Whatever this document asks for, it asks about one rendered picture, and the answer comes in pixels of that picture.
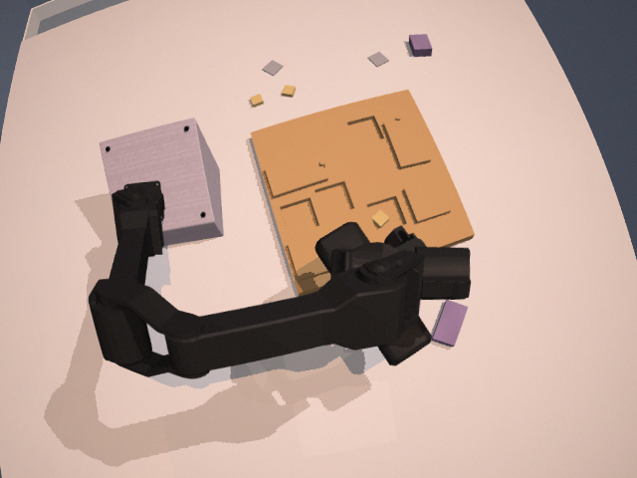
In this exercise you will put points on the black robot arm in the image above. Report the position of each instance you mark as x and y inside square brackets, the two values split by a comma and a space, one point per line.
[372, 297]

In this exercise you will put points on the orange square puzzle board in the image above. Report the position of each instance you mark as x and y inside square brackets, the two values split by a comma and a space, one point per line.
[343, 165]

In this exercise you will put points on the tan square block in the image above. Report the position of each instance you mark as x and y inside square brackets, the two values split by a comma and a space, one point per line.
[289, 91]
[380, 218]
[257, 100]

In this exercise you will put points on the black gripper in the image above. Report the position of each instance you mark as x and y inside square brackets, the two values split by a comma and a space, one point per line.
[351, 236]

